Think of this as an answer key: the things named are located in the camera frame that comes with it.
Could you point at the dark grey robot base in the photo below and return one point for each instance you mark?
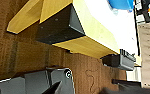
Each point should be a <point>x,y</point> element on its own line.
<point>31,83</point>

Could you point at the round base button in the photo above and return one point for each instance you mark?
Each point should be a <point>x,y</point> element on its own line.
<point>68,74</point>

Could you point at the white work table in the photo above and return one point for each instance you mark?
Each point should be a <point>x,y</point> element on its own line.
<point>74,26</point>

